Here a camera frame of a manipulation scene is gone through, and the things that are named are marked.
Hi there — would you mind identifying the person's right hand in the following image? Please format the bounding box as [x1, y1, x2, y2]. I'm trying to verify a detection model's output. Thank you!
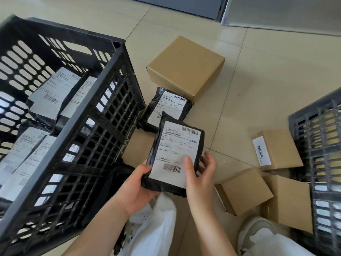
[184, 151, 218, 211]

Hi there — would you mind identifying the person's left hand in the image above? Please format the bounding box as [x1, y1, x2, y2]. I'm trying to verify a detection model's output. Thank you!
[115, 160, 161, 217]

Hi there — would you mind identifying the black parcel with white label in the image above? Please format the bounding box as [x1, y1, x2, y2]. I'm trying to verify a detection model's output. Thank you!
[55, 76, 98, 131]
[0, 122, 52, 184]
[0, 134, 58, 209]
[26, 67, 82, 129]
[141, 111, 205, 198]
[136, 87, 193, 133]

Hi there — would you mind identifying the person's right forearm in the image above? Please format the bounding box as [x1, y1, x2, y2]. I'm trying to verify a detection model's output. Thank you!
[190, 206, 238, 256]

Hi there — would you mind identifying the person's left forearm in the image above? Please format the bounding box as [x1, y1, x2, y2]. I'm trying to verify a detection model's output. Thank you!
[62, 197, 129, 256]

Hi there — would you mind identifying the flat brown cardboard box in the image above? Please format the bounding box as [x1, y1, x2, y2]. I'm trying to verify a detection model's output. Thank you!
[121, 128, 162, 168]

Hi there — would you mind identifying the plain black plastic parcel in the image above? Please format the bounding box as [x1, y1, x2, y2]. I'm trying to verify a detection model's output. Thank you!
[85, 157, 137, 227]

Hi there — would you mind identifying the person's left white shoe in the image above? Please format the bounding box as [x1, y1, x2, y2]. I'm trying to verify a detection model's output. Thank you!
[115, 202, 153, 256]

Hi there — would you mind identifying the person's white shoe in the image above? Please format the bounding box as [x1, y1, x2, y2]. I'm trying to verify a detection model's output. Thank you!
[237, 216, 279, 256]
[115, 202, 153, 256]

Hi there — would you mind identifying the small plain cardboard box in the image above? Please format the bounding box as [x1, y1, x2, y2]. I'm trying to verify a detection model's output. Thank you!
[215, 168, 274, 217]

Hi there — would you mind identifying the person's left leg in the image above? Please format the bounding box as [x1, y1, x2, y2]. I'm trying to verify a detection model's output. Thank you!
[125, 193, 178, 256]

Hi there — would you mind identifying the person's leg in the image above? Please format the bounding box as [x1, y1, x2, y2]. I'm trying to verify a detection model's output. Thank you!
[125, 193, 178, 256]
[246, 232, 318, 256]

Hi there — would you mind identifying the large black plastic crate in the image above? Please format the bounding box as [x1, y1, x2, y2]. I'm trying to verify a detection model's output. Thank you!
[0, 14, 146, 256]

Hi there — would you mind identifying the person's right white shoe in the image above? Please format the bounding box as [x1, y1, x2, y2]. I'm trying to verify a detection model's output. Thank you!
[237, 216, 279, 256]

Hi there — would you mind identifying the small cardboard box white label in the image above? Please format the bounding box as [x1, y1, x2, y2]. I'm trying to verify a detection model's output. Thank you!
[252, 129, 304, 171]

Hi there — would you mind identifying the large brown cardboard box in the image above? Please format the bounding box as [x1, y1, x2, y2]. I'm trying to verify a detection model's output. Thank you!
[146, 36, 226, 104]

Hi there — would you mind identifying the medium plain cardboard box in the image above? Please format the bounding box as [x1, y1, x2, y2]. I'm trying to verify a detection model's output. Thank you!
[261, 175, 314, 234]

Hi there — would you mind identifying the person's right leg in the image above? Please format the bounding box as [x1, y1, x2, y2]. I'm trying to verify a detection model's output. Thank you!
[246, 232, 318, 256]

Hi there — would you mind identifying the dark grey plastic crate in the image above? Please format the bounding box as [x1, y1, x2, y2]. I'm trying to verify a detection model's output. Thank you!
[288, 87, 341, 256]

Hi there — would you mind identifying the grey cabinet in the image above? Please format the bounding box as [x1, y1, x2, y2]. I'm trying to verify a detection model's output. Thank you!
[125, 0, 229, 21]

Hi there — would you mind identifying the metal framed grey panel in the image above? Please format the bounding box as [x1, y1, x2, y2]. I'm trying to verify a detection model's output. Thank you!
[221, 0, 341, 37]

